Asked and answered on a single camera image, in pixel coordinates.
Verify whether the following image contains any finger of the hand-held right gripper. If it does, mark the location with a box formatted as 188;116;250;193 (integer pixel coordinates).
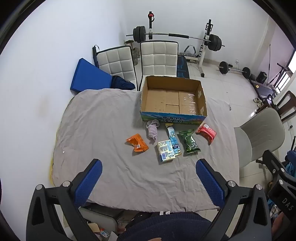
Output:
262;149;296;184

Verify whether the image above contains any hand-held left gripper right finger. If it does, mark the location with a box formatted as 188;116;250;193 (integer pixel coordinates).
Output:
195;158;272;241

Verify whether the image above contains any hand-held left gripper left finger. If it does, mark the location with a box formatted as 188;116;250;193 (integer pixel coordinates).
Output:
26;159;103;241

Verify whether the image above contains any green packet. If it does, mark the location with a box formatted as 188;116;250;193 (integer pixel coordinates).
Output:
177;129;201;155

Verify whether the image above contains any red packet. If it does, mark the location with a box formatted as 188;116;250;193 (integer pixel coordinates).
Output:
196;123;217;145

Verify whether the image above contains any white tissue packet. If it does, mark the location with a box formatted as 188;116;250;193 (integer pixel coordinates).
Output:
157;140;175;163

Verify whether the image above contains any long blue packet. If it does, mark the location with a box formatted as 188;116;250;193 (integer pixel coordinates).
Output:
165;123;182;155

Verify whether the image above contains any orange snack packet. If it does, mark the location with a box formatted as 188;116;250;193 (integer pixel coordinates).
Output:
125;134;148;153

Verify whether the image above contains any lilac sock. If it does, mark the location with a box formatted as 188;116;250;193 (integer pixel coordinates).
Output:
146;119;160;144

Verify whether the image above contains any cardboard box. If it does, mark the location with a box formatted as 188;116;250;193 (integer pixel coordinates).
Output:
139;75;208;126

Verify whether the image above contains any blue clothes pile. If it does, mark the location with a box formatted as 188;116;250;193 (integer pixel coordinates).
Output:
285;151;296;176

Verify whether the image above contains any grey shell chair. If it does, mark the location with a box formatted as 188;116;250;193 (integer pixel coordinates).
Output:
233;107;286;173

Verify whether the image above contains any white padded seat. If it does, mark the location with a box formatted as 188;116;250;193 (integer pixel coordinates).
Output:
80;205;124;232

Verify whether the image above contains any grey bedsheet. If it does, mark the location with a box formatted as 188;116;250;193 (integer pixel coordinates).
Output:
50;89;240;212

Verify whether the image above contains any person's dark blue sweater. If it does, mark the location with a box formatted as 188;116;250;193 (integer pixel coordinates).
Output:
118;211;216;241

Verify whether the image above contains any dark wooden chair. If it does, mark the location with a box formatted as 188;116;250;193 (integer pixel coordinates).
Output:
255;90;296;121

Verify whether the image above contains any black tripod stand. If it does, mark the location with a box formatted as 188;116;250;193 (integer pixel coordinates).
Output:
268;62;292;87

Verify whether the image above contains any window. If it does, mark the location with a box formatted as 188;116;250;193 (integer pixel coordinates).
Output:
274;49;296;93

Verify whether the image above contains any dark blue cloth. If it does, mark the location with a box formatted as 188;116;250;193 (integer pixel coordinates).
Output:
111;75;136;91

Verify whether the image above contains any blue foam mat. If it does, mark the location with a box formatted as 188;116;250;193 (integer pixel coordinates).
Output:
70;58;113;93

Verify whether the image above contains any short barbell with black plates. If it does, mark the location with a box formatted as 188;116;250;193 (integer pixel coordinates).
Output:
217;61;252;78

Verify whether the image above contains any black weight bench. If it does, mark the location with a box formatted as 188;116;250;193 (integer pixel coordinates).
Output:
177;56;190;79

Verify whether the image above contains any white barbell rack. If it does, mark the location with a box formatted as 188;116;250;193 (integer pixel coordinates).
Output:
147;10;214;78

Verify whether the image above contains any white quilted padded chair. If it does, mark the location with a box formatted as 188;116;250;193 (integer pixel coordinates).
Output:
139;40;179;91
96;46;137;91

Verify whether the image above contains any black slim bag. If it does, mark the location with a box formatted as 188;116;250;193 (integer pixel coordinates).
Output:
92;45;100;67

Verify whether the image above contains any long barbell with black plates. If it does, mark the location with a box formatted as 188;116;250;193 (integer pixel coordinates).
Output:
126;26;225;50

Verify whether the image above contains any grey row handle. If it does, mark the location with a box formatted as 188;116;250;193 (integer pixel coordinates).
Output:
184;45;201;58

